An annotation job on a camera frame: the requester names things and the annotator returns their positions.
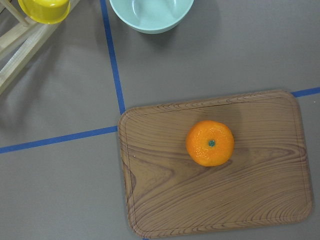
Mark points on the orange fruit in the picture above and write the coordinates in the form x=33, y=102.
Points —
x=210, y=143

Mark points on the light green bowl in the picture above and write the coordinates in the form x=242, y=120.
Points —
x=151, y=16

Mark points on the yellow cup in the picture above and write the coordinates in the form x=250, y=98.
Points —
x=46, y=11

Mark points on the wooden cup rack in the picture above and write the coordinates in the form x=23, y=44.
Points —
x=22, y=41

